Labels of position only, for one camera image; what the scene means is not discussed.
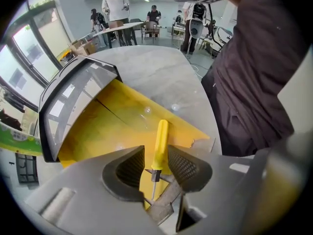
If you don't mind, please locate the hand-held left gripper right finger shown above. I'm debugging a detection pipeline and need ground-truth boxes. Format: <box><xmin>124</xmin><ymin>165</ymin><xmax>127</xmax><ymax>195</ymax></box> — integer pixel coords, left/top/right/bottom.
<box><xmin>167</xmin><ymin>144</ymin><xmax>255</xmax><ymax>235</ymax></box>

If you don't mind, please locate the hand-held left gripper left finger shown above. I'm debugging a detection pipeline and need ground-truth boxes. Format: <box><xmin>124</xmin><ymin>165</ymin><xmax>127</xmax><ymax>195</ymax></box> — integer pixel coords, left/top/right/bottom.
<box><xmin>24</xmin><ymin>144</ymin><xmax>162</xmax><ymax>235</ymax></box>

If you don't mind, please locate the yellow screwdriver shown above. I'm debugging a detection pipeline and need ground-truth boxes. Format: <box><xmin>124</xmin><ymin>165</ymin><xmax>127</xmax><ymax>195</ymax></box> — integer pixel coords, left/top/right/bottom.
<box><xmin>149</xmin><ymin>119</ymin><xmax>170</xmax><ymax>203</ymax></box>

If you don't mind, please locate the large cardboard box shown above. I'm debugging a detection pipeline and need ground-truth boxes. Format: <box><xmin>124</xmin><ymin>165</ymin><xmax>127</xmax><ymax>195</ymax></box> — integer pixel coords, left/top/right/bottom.
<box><xmin>69</xmin><ymin>39</ymin><xmax>97</xmax><ymax>56</ymax></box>

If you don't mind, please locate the wooden chair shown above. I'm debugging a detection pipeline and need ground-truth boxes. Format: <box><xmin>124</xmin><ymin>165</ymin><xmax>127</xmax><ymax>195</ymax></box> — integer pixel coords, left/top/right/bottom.
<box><xmin>141</xmin><ymin>21</ymin><xmax>161</xmax><ymax>44</ymax></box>

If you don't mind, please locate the white side table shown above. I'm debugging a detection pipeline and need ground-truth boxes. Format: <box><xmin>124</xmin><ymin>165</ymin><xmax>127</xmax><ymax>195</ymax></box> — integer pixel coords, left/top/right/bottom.
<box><xmin>92</xmin><ymin>21</ymin><xmax>144</xmax><ymax>49</ymax></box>

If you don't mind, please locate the person's torso in black clothing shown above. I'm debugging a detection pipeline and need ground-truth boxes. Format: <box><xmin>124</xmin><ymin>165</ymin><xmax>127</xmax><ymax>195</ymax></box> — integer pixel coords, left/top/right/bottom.
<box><xmin>201</xmin><ymin>0</ymin><xmax>309</xmax><ymax>157</ymax></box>

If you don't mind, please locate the black and yellow case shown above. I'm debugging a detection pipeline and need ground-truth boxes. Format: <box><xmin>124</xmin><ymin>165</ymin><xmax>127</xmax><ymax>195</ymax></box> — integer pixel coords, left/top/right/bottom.
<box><xmin>59</xmin><ymin>50</ymin><xmax>74</xmax><ymax>61</ymax></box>

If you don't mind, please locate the black cable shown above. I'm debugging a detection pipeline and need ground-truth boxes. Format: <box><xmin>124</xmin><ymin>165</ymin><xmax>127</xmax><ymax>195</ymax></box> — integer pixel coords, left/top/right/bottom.
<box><xmin>207</xmin><ymin>3</ymin><xmax>224</xmax><ymax>49</ymax></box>

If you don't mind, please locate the white cable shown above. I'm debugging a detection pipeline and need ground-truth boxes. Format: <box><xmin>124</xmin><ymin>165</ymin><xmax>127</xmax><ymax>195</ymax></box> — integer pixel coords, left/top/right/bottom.
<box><xmin>187</xmin><ymin>55</ymin><xmax>209</xmax><ymax>78</ymax></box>

